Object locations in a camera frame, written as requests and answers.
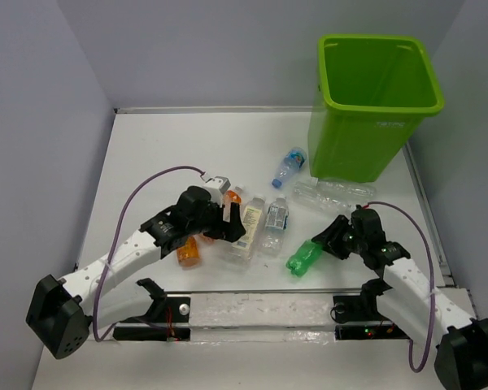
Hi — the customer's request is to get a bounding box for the green plastic bottle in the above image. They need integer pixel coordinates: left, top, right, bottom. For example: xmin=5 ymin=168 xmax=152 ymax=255
xmin=285 ymin=240 xmax=323 ymax=277

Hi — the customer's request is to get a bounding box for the short orange bottle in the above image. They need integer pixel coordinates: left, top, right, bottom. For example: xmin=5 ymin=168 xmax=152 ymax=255
xmin=176 ymin=236 xmax=201 ymax=268

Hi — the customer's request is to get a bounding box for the tall orange label bottle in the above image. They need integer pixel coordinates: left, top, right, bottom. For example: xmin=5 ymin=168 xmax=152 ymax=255
xmin=200 ymin=186 xmax=243 ymax=244

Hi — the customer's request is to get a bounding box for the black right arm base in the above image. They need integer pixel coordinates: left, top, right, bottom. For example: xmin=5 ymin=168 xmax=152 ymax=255
xmin=329 ymin=281 xmax=408 ymax=340

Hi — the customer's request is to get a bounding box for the green plastic bin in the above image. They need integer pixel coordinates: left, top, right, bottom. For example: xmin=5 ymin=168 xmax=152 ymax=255
xmin=307 ymin=34 xmax=445 ymax=183

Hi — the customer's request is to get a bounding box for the small clear bottle blue label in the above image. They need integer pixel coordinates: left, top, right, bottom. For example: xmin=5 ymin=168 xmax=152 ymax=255
xmin=260 ymin=196 xmax=289 ymax=257

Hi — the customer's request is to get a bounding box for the blue cap water bottle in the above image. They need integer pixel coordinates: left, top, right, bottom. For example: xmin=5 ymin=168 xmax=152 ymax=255
xmin=271 ymin=147 xmax=307 ymax=189

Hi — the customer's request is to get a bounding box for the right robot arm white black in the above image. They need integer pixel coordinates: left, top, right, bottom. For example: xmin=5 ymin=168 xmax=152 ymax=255
xmin=312 ymin=206 xmax=488 ymax=389

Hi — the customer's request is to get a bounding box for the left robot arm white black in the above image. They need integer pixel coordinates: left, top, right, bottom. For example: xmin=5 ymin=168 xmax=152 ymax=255
xmin=26 ymin=186 xmax=246 ymax=359

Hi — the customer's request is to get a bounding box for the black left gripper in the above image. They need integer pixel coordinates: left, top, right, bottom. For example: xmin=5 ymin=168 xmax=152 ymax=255
xmin=186 ymin=199 xmax=245 ymax=244

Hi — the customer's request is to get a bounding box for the large clear crushed bottle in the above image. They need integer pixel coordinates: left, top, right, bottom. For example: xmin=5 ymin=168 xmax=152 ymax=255
xmin=291 ymin=180 xmax=377 ymax=215

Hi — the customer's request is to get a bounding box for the clear bottle beige label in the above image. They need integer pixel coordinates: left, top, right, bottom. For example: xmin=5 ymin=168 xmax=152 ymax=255
xmin=228 ymin=194 xmax=266 ymax=267

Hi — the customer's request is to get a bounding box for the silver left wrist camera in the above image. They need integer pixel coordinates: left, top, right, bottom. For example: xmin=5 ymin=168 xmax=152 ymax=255
xmin=203 ymin=176 xmax=230 ymax=206

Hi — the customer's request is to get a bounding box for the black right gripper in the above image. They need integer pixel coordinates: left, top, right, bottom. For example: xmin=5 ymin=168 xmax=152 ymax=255
xmin=310 ymin=214 xmax=365 ymax=261

